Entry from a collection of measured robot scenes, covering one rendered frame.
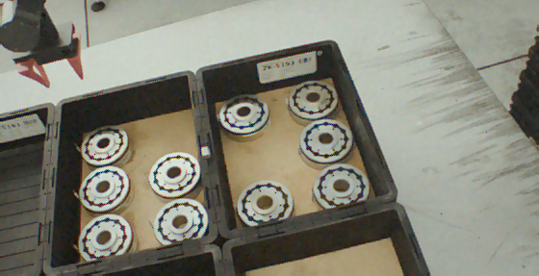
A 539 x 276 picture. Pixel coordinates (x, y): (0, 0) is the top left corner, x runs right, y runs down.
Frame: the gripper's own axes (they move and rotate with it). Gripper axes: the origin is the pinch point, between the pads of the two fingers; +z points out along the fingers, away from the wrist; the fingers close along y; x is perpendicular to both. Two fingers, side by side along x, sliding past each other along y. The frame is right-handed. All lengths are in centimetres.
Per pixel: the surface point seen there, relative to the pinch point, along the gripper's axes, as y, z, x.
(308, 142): 40.6, 20.6, -10.8
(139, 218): 5.6, 23.9, -16.5
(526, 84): 124, 69, 29
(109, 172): 1.1, 20.4, -6.6
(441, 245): 62, 38, -31
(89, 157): -3.0, 20.5, -1.3
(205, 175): 20.8, 14.0, -17.6
